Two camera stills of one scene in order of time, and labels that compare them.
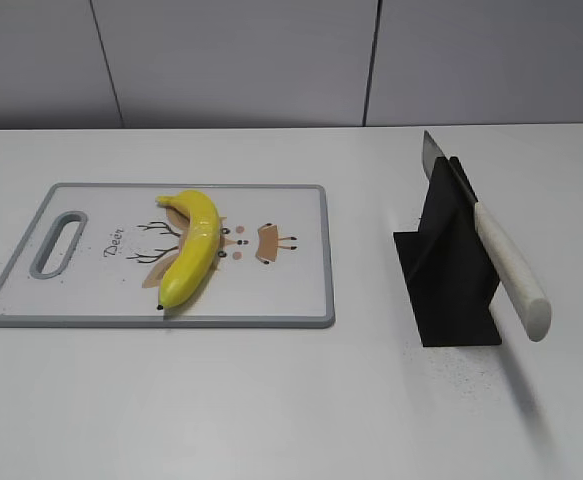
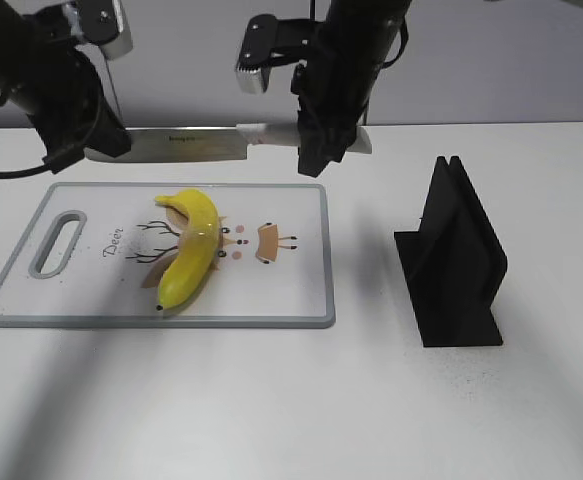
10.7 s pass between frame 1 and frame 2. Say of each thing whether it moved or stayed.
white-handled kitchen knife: moved
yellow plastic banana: stayed
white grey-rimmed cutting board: stayed
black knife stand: stayed
